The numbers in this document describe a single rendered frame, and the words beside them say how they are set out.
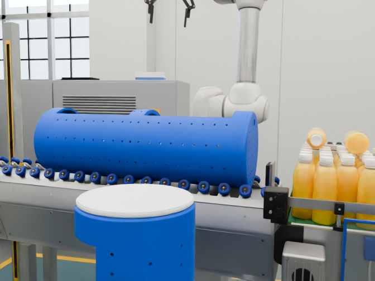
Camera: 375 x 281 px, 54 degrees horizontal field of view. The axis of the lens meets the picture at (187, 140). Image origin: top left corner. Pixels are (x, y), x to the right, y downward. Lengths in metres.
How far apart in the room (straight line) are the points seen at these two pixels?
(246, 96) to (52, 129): 0.91
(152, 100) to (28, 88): 1.11
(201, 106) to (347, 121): 2.51
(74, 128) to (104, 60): 2.73
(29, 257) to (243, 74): 1.31
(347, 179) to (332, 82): 2.98
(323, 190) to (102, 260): 0.68
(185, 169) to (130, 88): 1.79
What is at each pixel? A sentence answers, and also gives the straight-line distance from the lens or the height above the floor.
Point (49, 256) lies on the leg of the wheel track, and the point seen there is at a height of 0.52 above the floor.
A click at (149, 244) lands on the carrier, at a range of 0.79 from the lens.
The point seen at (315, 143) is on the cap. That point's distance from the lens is 1.35.
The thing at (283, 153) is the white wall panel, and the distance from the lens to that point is 4.13.
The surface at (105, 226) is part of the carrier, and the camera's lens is 0.79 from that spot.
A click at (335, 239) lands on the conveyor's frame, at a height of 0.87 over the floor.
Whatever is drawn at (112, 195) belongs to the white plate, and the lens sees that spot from 0.91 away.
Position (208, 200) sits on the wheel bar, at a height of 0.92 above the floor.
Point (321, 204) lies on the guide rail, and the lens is 1.18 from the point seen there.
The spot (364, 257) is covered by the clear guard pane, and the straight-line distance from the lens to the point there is 1.16.
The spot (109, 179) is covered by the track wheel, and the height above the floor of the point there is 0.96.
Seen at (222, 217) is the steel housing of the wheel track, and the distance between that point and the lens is 1.31.
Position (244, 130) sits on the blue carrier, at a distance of 1.26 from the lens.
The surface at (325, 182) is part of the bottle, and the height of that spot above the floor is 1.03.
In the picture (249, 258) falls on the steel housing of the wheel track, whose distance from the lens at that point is 1.37.
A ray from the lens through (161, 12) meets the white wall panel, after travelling 4.39.
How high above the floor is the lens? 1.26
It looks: 6 degrees down
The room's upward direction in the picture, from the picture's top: 1 degrees clockwise
